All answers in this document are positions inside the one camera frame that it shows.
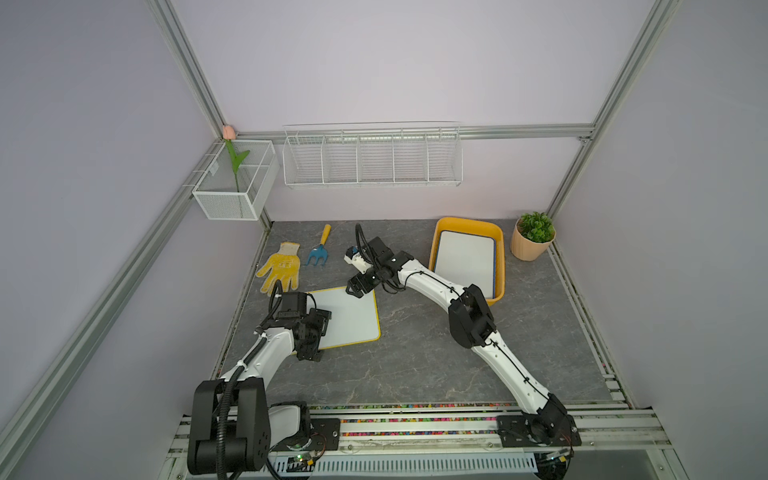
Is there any yellow-framed whiteboard back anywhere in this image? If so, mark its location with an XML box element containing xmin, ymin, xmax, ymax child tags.
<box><xmin>305</xmin><ymin>287</ymin><xmax>381</xmax><ymax>351</ymax></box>

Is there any blue-framed whiteboard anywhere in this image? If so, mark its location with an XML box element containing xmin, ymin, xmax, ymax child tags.
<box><xmin>433</xmin><ymin>230</ymin><xmax>496</xmax><ymax>299</ymax></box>

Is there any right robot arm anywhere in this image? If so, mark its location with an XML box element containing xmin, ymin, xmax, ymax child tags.
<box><xmin>344</xmin><ymin>237</ymin><xmax>577</xmax><ymax>445</ymax></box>

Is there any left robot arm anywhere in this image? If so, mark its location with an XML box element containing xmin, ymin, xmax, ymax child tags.
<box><xmin>187</xmin><ymin>290</ymin><xmax>332</xmax><ymax>479</ymax></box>

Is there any yellow plastic storage box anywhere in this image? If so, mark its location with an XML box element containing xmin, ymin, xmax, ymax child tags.
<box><xmin>429</xmin><ymin>217</ymin><xmax>506</xmax><ymax>305</ymax></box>

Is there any yellow work glove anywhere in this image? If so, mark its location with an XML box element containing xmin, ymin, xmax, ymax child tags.
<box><xmin>256</xmin><ymin>242</ymin><xmax>301</xmax><ymax>294</ymax></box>

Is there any potted green plant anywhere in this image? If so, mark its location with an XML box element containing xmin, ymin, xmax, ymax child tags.
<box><xmin>510</xmin><ymin>212</ymin><xmax>556</xmax><ymax>261</ymax></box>

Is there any white mesh corner basket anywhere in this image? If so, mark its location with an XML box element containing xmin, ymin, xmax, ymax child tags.
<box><xmin>193</xmin><ymin>140</ymin><xmax>279</xmax><ymax>221</ymax></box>

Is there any artificial pink tulip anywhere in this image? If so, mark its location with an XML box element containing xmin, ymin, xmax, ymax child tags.
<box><xmin>222</xmin><ymin>125</ymin><xmax>250</xmax><ymax>192</ymax></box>

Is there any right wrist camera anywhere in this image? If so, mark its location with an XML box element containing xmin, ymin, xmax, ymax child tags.
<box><xmin>344</xmin><ymin>246</ymin><xmax>372</xmax><ymax>273</ymax></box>

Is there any blue garden fork yellow handle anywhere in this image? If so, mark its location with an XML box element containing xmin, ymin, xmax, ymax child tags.
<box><xmin>305</xmin><ymin>224</ymin><xmax>332</xmax><ymax>266</ymax></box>

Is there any white wire wall shelf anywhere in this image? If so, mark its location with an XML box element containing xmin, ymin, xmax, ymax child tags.
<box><xmin>282</xmin><ymin>122</ymin><xmax>464</xmax><ymax>188</ymax></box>

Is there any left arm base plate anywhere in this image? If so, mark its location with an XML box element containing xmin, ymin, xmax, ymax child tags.
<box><xmin>272</xmin><ymin>417</ymin><xmax>341</xmax><ymax>452</ymax></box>

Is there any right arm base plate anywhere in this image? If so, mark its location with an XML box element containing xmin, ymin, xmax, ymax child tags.
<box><xmin>496</xmin><ymin>414</ymin><xmax>582</xmax><ymax>448</ymax></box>

